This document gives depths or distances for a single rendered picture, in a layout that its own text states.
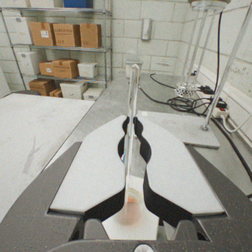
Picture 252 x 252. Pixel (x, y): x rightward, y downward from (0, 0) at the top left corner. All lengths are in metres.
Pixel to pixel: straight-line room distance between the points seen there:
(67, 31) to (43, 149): 2.07
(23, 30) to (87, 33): 0.95
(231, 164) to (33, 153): 0.59
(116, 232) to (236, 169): 0.40
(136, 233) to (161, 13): 2.48
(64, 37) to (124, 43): 0.87
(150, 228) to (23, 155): 0.40
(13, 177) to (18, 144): 0.14
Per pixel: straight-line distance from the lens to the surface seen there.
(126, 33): 2.55
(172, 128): 0.59
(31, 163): 0.49
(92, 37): 2.30
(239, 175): 0.52
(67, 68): 2.45
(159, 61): 2.57
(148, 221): 0.26
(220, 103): 0.80
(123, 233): 0.25
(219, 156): 0.55
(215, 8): 0.50
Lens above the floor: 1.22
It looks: 34 degrees down
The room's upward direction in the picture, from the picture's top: 3 degrees clockwise
